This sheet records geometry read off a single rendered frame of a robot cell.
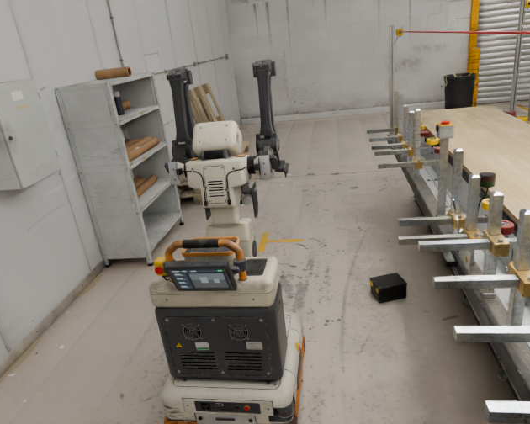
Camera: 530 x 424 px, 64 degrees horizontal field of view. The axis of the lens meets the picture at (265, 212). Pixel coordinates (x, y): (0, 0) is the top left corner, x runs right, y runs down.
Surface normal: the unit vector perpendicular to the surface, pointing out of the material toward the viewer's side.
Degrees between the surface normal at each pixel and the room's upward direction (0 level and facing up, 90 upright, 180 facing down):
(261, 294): 90
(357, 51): 90
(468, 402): 0
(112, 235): 90
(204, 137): 48
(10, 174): 90
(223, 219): 82
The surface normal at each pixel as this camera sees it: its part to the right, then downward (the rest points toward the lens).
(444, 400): -0.11, -0.92
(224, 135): -0.18, -0.33
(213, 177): -0.17, 0.25
